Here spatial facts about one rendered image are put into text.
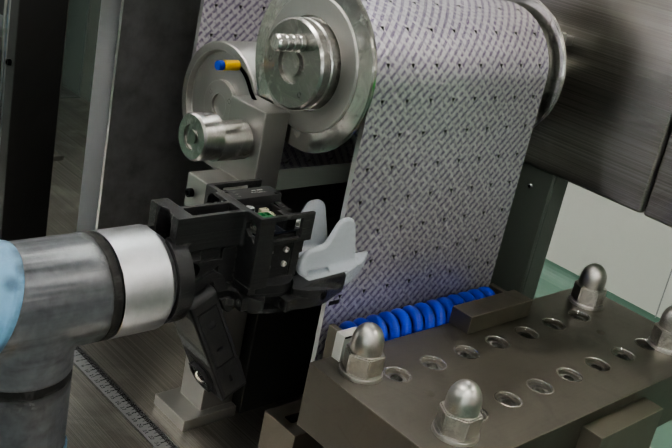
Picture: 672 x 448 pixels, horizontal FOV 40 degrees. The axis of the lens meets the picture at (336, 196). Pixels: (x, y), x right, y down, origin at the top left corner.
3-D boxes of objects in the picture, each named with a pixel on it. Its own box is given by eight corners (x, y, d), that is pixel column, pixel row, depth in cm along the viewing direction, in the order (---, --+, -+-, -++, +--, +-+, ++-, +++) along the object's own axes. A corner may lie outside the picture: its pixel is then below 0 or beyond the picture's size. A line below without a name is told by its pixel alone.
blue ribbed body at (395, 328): (324, 350, 82) (331, 315, 81) (478, 308, 97) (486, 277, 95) (350, 370, 80) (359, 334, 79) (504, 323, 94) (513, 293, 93)
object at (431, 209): (315, 336, 82) (357, 136, 75) (483, 292, 97) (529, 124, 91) (318, 338, 81) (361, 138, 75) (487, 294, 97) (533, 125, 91)
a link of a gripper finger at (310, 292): (358, 281, 75) (270, 298, 69) (354, 298, 75) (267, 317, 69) (320, 256, 78) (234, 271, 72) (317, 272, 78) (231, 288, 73)
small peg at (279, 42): (266, 43, 73) (273, 29, 72) (294, 44, 75) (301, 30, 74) (275, 55, 73) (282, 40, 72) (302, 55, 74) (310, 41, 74)
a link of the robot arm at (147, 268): (118, 360, 62) (62, 304, 68) (176, 346, 65) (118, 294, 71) (131, 258, 60) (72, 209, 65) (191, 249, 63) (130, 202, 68)
